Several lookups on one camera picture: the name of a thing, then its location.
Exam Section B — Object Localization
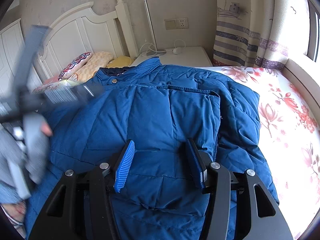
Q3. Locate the white desk lamp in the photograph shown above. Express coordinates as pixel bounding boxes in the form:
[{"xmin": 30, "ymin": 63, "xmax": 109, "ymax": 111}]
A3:
[{"xmin": 143, "ymin": 0, "xmax": 166, "ymax": 57}]

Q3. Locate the patterned window curtain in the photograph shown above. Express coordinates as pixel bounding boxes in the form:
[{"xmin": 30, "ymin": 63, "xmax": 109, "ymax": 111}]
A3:
[{"xmin": 213, "ymin": 0, "xmax": 310, "ymax": 69}]

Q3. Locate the beige checkered pillow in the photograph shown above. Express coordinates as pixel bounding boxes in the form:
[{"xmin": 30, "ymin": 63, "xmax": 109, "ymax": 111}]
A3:
[{"xmin": 68, "ymin": 51, "xmax": 114, "ymax": 83}]

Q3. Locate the white wooden headboard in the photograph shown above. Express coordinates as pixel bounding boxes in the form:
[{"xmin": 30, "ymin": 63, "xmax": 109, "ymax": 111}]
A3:
[{"xmin": 38, "ymin": 0, "xmax": 139, "ymax": 79}]

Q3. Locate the person's left hand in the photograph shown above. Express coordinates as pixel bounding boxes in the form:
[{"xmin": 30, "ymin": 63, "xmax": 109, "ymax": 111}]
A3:
[{"xmin": 40, "ymin": 121, "xmax": 53, "ymax": 137}]

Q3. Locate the white charger cable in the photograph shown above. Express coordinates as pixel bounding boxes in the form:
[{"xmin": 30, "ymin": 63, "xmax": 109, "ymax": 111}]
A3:
[{"xmin": 139, "ymin": 39, "xmax": 187, "ymax": 57}]

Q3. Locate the floral bed quilt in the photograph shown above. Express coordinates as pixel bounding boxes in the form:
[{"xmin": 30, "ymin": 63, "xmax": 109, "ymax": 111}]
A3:
[{"xmin": 208, "ymin": 67, "xmax": 319, "ymax": 239}]

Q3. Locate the yellow pillow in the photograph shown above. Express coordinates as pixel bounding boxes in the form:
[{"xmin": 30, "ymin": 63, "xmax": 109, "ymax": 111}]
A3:
[{"xmin": 106, "ymin": 56, "xmax": 134, "ymax": 68}]

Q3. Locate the blue puffer jacket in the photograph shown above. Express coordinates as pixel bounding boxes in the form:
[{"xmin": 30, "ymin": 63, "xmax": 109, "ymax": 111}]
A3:
[{"xmin": 24, "ymin": 57, "xmax": 277, "ymax": 239}]

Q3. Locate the wall socket plate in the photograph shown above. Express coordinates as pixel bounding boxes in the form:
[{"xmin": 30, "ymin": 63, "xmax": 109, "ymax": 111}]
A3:
[{"xmin": 164, "ymin": 18, "xmax": 189, "ymax": 30}]

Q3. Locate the white nightstand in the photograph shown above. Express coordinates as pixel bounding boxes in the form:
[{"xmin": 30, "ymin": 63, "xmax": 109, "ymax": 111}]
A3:
[{"xmin": 130, "ymin": 45, "xmax": 213, "ymax": 68}]

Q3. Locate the colourful patterned pillow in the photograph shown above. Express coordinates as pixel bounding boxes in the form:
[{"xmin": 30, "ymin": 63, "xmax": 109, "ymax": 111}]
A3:
[{"xmin": 58, "ymin": 52, "xmax": 93, "ymax": 80}]

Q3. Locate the white wardrobe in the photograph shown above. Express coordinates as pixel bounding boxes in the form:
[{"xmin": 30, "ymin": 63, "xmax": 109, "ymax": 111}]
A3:
[{"xmin": 0, "ymin": 18, "xmax": 24, "ymax": 98}]

